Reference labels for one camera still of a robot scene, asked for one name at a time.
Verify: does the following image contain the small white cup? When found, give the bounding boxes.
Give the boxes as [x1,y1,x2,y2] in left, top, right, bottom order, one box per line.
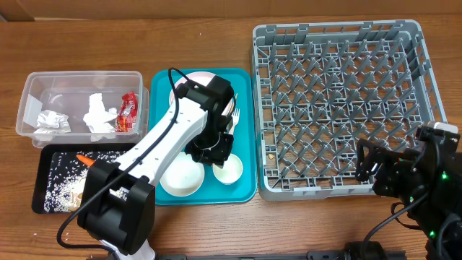
[212,154,243,185]

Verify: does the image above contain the rice and peanut shells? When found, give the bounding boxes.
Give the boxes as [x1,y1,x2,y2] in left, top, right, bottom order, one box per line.
[43,151,124,213]

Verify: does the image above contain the orange carrot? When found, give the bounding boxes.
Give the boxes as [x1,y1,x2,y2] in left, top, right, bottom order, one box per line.
[76,155,95,168]

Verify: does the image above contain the teal plastic tray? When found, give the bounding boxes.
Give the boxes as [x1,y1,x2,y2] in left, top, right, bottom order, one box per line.
[149,68,257,206]

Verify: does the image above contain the clear plastic bin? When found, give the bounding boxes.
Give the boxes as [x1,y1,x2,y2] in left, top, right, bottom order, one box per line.
[16,71,149,148]

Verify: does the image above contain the red snack wrapper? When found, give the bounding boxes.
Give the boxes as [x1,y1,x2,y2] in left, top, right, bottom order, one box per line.
[115,92,138,132]

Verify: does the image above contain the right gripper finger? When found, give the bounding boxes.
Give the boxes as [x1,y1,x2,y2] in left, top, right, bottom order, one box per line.
[375,147,415,163]
[355,139,379,181]

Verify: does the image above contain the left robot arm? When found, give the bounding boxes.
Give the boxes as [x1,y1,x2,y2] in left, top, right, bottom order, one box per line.
[77,76,235,259]

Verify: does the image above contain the grey dishwasher rack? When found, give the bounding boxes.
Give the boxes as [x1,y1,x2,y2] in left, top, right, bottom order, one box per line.
[252,19,447,201]

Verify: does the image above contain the white plastic fork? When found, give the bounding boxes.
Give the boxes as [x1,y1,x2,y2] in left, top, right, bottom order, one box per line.
[227,108,240,135]

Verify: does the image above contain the pink plate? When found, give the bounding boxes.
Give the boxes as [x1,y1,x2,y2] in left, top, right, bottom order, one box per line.
[169,71,235,116]

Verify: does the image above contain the white napkin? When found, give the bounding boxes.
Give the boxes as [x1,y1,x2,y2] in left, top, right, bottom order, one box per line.
[35,110,71,134]
[83,93,118,134]

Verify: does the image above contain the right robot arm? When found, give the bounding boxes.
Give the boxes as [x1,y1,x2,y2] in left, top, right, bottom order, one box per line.
[350,121,461,259]

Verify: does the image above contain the white bowl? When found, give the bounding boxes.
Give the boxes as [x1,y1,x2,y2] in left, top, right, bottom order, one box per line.
[160,152,205,197]

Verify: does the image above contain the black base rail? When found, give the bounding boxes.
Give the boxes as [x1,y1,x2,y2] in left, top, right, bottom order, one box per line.
[86,240,409,260]

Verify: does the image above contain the black plastic tray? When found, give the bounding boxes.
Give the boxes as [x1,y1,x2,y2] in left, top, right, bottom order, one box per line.
[32,143,134,214]

